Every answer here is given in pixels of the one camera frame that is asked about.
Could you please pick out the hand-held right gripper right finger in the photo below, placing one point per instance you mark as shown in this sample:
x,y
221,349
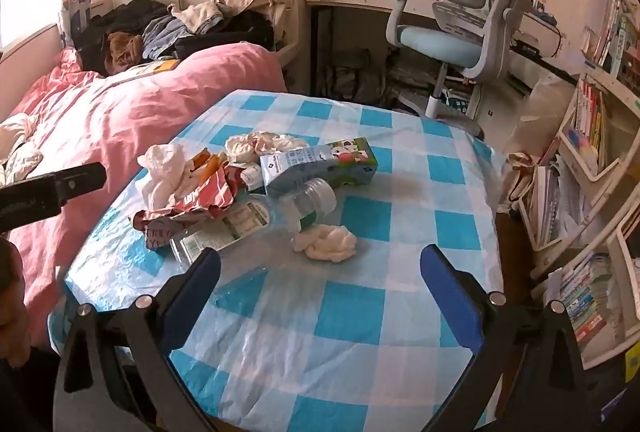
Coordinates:
x,y
452,297

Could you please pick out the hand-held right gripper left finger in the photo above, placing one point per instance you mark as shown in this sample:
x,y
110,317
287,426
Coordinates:
x,y
192,297

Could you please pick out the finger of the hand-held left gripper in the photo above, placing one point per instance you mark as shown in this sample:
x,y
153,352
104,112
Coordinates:
x,y
75,184

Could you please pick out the large white tissue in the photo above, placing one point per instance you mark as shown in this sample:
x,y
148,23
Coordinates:
x,y
165,177

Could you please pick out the clear plastic bottle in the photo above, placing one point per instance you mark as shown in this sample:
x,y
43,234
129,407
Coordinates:
x,y
250,222

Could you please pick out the red snack wrapper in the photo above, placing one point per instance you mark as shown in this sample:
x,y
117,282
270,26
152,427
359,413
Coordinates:
x,y
205,199

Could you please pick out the orange peel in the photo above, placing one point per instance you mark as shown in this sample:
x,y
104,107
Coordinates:
x,y
212,162

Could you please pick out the small white tissue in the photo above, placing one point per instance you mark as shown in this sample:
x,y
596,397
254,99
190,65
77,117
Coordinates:
x,y
325,242

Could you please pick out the light blue milk carton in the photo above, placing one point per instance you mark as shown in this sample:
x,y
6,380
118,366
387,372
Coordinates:
x,y
310,167

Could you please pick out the person's left hand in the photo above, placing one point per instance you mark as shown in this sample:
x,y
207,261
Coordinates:
x,y
11,317

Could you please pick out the pink duvet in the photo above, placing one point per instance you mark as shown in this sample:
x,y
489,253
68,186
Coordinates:
x,y
100,122

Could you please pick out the white crumpled clothing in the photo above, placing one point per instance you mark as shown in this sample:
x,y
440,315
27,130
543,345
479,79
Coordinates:
x,y
17,147

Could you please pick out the blue white checked tablecloth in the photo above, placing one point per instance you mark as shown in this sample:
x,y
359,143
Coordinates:
x,y
375,312

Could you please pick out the stack of lying books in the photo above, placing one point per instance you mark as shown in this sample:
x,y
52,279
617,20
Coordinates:
x,y
585,297

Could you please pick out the tote bag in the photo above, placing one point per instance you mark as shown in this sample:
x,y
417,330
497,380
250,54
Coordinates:
x,y
520,182

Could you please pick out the yellow book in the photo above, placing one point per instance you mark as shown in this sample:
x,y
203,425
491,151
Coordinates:
x,y
150,70

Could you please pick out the pile of notebooks and papers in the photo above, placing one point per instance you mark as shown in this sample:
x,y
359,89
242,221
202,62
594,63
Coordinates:
x,y
560,202

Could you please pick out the brown garment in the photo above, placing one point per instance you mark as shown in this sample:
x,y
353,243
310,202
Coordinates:
x,y
125,50

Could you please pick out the blue denim garment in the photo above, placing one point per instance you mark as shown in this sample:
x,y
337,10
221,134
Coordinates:
x,y
165,35

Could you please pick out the white bookshelf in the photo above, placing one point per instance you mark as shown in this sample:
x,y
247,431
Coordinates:
x,y
582,167

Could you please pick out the white plastic bag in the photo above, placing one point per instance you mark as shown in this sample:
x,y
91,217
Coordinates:
x,y
540,112

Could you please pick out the white shirt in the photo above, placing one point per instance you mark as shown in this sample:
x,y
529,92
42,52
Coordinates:
x,y
200,17

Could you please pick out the black clothing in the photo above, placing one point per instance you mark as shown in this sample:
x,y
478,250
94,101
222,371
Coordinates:
x,y
240,32

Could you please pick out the row of red-spined books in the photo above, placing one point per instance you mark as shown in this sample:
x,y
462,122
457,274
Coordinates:
x,y
590,117

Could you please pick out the grey backpack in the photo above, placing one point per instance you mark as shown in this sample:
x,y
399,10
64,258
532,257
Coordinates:
x,y
350,77

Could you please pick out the grey blue office chair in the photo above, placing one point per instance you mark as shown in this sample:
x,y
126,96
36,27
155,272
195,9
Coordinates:
x,y
440,45

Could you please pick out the white printer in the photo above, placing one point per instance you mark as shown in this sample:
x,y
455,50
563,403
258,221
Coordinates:
x,y
540,35

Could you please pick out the row of upright books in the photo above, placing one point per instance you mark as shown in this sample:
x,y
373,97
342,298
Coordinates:
x,y
615,37

